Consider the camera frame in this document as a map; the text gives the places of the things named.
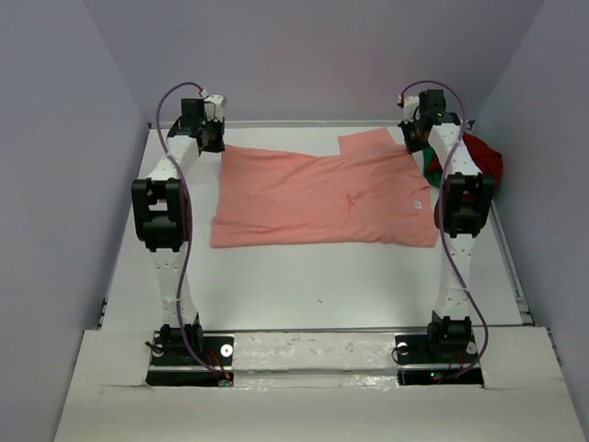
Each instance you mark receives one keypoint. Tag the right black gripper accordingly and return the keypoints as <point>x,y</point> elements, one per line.
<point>412,146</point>

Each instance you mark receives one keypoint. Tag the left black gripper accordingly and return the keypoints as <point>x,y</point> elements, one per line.
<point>218,145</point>

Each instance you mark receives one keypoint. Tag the pink t shirt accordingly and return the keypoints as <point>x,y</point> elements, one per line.
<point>372,191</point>

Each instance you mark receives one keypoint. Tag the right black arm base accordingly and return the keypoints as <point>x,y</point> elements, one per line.
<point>418,365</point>

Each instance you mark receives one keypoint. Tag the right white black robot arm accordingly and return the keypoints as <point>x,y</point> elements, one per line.
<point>460,214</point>

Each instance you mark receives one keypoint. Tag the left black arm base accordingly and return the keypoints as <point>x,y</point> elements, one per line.
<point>171,365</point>

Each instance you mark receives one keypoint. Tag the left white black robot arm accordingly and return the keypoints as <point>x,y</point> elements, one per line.
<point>162,215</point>

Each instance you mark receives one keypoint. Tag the green t shirt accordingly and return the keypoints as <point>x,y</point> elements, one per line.
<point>432,170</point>

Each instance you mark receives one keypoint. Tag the red t shirt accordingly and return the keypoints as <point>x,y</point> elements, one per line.
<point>486,159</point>

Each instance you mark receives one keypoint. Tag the white foam front panel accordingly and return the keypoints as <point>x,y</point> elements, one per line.
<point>299,386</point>

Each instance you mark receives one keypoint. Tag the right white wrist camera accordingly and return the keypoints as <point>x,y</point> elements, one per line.
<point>410,107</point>

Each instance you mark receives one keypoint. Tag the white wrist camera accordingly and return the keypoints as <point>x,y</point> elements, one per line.
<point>214,108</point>
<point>410,107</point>

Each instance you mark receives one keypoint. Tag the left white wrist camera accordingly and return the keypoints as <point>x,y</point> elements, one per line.
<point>214,108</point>

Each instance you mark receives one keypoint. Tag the aluminium back table rail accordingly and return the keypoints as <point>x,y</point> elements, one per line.
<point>309,123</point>

